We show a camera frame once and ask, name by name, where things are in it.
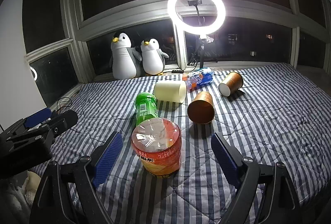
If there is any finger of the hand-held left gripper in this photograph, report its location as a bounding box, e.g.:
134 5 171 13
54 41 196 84
38 110 79 142
0 107 52 141

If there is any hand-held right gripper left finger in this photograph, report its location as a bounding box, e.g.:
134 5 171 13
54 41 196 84
30 131 124 224

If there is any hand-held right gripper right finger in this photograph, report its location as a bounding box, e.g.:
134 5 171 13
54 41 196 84
210 132 303 224

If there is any orange drink bottle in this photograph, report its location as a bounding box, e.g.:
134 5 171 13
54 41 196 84
131 118 182 179

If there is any copper paper cup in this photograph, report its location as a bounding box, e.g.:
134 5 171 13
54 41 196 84
218 72 244 96
187 91 215 125

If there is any cream plastic cup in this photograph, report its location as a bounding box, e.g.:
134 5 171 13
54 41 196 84
154 80 187 104

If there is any white fuzzy cloth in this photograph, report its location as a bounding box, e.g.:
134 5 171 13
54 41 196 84
0 171 42 224

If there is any blue striped blanket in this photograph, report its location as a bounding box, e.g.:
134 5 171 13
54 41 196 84
28 62 331 224

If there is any green plastic bottle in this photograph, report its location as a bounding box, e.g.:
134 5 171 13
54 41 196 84
135 92 159 128

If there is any large penguin plush toy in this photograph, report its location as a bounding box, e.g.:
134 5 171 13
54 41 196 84
109 32 143 80

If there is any blue label drink bottle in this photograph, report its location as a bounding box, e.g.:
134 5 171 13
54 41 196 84
182 67 215 91

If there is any small penguin plush toy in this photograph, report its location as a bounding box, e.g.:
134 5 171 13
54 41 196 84
140 38 169 76

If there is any black tripod stand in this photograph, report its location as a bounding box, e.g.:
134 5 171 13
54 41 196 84
191 34 219 70

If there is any black phone clamp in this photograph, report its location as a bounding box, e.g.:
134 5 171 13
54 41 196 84
187 0 205 27

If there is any black cable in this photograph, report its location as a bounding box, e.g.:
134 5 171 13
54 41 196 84
55 89 81 112

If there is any white window frame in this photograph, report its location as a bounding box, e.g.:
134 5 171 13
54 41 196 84
23 0 331 85

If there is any white ring light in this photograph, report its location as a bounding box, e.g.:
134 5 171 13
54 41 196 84
167 0 227 34

